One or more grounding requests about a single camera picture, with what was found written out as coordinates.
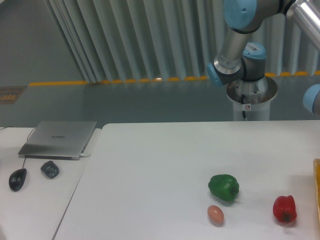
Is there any black power adapter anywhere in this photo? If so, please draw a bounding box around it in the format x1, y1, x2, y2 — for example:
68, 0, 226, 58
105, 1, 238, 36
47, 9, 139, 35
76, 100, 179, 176
40, 160, 60, 179

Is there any black computer mouse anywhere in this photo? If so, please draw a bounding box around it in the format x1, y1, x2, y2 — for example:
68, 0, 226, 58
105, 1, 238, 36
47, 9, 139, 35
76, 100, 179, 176
8, 168, 28, 192

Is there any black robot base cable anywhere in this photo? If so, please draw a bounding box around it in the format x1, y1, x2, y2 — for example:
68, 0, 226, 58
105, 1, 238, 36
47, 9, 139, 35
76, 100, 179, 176
240, 94, 249, 122

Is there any green bell pepper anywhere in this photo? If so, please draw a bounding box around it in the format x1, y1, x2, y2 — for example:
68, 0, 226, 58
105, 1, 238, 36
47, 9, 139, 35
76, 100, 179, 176
208, 174, 240, 202

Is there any silver closed laptop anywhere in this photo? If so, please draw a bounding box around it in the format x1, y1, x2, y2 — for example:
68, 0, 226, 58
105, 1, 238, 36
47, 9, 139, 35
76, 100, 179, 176
18, 121, 97, 160

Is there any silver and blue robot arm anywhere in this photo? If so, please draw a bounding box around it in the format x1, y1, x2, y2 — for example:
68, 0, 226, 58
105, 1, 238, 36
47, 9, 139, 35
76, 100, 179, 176
207, 0, 320, 121

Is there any yellow wooden tray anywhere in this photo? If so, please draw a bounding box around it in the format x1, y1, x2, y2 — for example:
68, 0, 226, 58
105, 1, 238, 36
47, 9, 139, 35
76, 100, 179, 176
313, 158, 320, 221

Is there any red bell pepper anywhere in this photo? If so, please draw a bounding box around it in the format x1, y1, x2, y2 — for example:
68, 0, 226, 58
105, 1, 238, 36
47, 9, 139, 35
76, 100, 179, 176
272, 195, 297, 223

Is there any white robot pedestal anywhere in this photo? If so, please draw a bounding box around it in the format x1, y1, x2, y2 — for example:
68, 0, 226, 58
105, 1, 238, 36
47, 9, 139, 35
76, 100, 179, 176
226, 76, 278, 121

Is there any brown egg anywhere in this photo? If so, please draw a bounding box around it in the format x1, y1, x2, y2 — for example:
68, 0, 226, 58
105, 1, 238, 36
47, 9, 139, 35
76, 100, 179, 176
207, 205, 225, 224

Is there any black mouse cable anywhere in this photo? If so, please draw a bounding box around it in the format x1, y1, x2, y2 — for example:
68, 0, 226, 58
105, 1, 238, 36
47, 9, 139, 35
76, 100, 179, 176
21, 127, 37, 171

